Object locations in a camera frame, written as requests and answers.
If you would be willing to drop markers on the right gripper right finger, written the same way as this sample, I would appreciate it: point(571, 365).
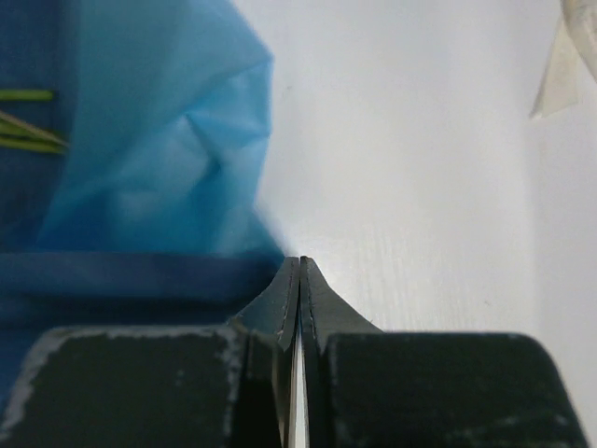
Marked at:
point(366, 387)

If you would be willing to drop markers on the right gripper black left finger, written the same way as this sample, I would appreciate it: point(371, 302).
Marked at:
point(133, 373)

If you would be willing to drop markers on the artificial flower bunch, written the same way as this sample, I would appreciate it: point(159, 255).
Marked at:
point(21, 134)

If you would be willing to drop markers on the cream printed ribbon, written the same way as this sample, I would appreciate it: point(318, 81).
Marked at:
point(574, 43)

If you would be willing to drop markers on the blue wrapping paper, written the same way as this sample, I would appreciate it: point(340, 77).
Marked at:
point(149, 213)

